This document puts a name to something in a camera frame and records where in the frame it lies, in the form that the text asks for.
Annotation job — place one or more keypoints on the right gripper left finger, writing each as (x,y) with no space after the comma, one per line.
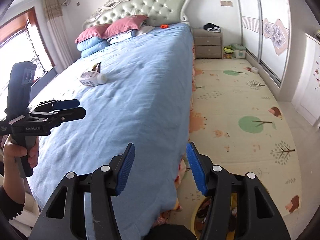
(81,206)

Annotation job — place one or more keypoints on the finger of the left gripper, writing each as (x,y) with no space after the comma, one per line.
(66,103)
(66,115)

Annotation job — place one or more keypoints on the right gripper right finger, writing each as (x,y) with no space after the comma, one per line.
(257,214)

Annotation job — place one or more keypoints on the person's left forearm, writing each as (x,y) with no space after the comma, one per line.
(12,190)

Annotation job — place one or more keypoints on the yellow trash bin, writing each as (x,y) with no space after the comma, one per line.
(205,215)

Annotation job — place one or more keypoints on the person's left hand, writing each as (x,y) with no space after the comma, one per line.
(13,151)

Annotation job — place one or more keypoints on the white milk bottle pouch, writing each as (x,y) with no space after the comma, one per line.
(93,79)

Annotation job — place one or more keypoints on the yellow brown snack wrapper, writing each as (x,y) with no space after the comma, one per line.
(97,67)

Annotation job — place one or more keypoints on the blue bed sheet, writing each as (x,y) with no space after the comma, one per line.
(146,101)

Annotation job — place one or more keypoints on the blue folded quilt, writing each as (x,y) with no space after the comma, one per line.
(91,46)

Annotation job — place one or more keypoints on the left pink pillow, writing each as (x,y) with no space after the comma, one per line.
(94,31)

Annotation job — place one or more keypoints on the pink pillow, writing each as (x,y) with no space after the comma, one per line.
(125,24)
(94,31)

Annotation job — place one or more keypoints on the white blue folded blanket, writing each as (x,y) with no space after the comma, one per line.
(122,36)

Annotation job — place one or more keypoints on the beige striped curtain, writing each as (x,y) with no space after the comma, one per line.
(56,26)

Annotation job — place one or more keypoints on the right pink pillow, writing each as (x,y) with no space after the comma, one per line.
(125,24)

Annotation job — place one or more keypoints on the cartoon tree floor mat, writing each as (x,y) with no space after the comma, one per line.
(237,122)

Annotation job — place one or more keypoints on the small orange object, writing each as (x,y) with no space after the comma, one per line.
(164,26)

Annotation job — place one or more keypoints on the white low cabinet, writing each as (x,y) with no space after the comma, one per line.
(306,97)

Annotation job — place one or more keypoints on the green tufted headboard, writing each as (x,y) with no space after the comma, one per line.
(159,12)

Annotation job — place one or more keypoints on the grey bedside table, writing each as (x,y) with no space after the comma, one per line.
(207,45)

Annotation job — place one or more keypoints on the black white clothes pile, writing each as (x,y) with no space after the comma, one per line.
(212,28)

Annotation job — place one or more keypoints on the small green white box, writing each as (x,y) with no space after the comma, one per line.
(239,51)

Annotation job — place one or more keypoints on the white sliding wardrobe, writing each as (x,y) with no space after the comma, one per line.
(266,34)

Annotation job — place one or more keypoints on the window with wooden frame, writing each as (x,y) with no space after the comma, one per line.
(22,40)

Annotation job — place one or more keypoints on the beige wall switch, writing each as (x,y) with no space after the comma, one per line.
(226,3)

